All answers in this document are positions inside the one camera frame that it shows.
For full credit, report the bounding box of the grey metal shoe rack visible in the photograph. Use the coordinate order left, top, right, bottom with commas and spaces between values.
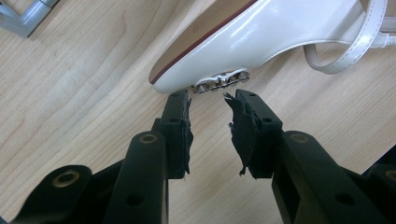
0, 0, 59, 38

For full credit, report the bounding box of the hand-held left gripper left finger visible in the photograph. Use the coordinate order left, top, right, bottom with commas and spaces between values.
152, 90, 194, 180

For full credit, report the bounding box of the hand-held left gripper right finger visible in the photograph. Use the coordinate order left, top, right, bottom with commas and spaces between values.
223, 89, 284, 181

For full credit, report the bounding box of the white strappy sandal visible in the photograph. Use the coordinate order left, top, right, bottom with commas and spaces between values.
148, 0, 396, 95

